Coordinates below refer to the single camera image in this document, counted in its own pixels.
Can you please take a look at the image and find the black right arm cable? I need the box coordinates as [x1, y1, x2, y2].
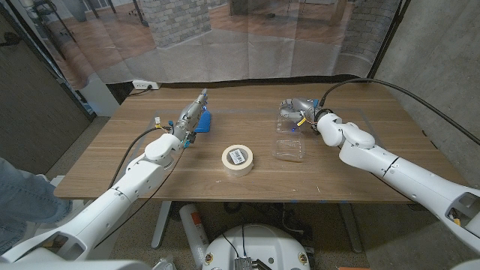
[318, 77, 480, 146]

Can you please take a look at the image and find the blue block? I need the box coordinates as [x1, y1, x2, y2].
[193, 109, 212, 134]

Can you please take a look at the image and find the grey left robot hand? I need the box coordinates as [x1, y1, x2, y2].
[172, 88, 209, 149]

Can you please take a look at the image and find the white power strip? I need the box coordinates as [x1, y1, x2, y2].
[132, 79, 163, 91]

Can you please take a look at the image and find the masking tape roll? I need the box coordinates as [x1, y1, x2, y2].
[220, 144, 254, 178]

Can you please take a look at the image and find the person leg in jeans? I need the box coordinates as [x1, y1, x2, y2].
[0, 157, 74, 256]

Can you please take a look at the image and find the black slanted frame pole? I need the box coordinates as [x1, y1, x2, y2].
[0, 0, 97, 121]

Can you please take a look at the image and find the white robot torso base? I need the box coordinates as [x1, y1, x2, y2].
[202, 223, 311, 270]

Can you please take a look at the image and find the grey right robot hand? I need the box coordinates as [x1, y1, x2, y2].
[279, 97, 322, 131]

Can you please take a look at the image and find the white cylinder with orange label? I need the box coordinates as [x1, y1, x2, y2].
[178, 203, 211, 269]

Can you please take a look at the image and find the perforated wall panel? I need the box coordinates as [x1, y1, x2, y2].
[0, 7, 95, 176]

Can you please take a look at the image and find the clear plastic bag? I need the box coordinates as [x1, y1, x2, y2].
[151, 256, 177, 270]

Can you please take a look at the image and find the clear plastic clamshell container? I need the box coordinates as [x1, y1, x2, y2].
[271, 107, 305, 163]

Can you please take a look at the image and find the grey table leg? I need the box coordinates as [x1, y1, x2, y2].
[339, 202, 364, 254]

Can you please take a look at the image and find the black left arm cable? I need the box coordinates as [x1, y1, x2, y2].
[108, 126, 173, 188]

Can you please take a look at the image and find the white table leg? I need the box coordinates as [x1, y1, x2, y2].
[151, 201, 173, 250]

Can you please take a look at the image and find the printed room backdrop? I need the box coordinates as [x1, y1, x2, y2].
[7, 0, 404, 91]

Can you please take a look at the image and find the black wall hook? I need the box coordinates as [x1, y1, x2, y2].
[0, 31, 22, 48]

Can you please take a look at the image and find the white board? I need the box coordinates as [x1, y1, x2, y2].
[78, 73, 121, 118]

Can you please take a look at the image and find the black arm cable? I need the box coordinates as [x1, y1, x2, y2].
[108, 126, 173, 188]
[318, 77, 480, 146]

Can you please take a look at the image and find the black backdrop stand pole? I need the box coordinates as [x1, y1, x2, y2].
[365, 0, 412, 83]

